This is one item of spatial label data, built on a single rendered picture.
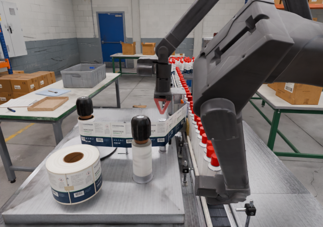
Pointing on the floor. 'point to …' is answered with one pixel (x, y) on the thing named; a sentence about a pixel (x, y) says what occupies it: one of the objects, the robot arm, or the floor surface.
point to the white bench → (49, 115)
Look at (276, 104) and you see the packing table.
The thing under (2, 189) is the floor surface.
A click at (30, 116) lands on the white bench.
